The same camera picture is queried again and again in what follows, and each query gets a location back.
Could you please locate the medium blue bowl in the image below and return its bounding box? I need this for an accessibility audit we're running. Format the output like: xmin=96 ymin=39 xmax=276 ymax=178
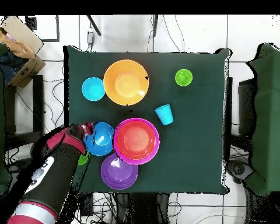
xmin=83 ymin=121 xmax=115 ymax=156

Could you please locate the large red bowl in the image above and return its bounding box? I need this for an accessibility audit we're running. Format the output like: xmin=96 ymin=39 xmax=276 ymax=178
xmin=116 ymin=120 xmax=157 ymax=160

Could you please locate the large pink bowl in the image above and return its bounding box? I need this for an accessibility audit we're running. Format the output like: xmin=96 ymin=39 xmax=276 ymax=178
xmin=113 ymin=117 xmax=160 ymax=166

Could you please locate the blue cup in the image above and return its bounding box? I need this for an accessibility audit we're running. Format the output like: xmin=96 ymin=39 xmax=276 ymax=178
xmin=154 ymin=103 xmax=174 ymax=126

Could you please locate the green cup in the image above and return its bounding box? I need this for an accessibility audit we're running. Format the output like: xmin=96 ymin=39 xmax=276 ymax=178
xmin=174 ymin=68 xmax=194 ymax=88
xmin=78 ymin=151 xmax=91 ymax=166

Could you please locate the small light blue bowl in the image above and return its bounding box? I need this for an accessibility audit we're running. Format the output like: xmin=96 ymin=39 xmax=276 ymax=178
xmin=81 ymin=77 xmax=106 ymax=102

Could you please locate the purple bowl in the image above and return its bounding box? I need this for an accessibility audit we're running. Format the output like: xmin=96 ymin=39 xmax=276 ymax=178
xmin=100 ymin=153 xmax=139 ymax=190

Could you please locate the large orange bowl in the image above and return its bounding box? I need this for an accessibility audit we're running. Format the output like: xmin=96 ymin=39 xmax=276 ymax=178
xmin=103 ymin=59 xmax=150 ymax=106

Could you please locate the cardboard box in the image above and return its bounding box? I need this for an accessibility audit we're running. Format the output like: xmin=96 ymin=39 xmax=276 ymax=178
xmin=0 ymin=15 xmax=47 ymax=89

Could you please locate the black tripod leg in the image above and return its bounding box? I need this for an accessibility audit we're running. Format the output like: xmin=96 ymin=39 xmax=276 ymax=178
xmin=86 ymin=15 xmax=102 ymax=37
xmin=152 ymin=15 xmax=159 ymax=37

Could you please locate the brown cloth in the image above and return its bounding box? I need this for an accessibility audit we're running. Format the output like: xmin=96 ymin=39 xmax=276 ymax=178
xmin=0 ymin=23 xmax=36 ymax=59

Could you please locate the dark green table cloth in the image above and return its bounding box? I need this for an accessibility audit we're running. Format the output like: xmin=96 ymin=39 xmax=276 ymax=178
xmin=62 ymin=45 xmax=232 ymax=194

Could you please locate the black side furniture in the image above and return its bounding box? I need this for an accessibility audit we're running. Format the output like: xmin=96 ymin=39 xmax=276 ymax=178
xmin=237 ymin=78 xmax=257 ymax=136

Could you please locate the black stool frame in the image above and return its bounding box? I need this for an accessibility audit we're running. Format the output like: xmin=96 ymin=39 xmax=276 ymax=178
xmin=4 ymin=75 xmax=46 ymax=150

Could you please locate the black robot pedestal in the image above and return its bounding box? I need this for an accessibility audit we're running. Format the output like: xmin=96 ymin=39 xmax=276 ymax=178
xmin=115 ymin=192 xmax=171 ymax=224

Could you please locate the black square frame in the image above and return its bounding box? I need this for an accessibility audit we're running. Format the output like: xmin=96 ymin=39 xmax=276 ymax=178
xmin=25 ymin=15 xmax=60 ymax=43

